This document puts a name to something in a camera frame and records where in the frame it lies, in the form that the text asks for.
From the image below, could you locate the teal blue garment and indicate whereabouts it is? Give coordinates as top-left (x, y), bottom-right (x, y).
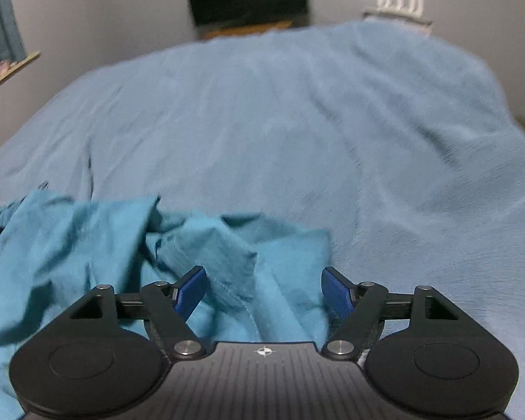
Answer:
top-left (0, 191), bottom-right (331, 419)

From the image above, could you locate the light blue fleece blanket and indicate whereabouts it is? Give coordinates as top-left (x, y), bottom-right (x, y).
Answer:
top-left (0, 22), bottom-right (525, 419)

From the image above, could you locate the wooden window sill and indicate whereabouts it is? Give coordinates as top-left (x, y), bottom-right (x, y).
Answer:
top-left (0, 51), bottom-right (41, 86)

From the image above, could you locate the small router shelf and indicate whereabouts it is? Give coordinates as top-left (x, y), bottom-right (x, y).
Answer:
top-left (362, 8), bottom-right (433, 35)

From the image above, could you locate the white wifi router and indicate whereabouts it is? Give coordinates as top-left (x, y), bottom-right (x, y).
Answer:
top-left (376, 0), bottom-right (425, 19)

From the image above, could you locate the wooden monitor desk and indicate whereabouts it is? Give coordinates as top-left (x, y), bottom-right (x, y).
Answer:
top-left (199, 20), bottom-right (304, 41)

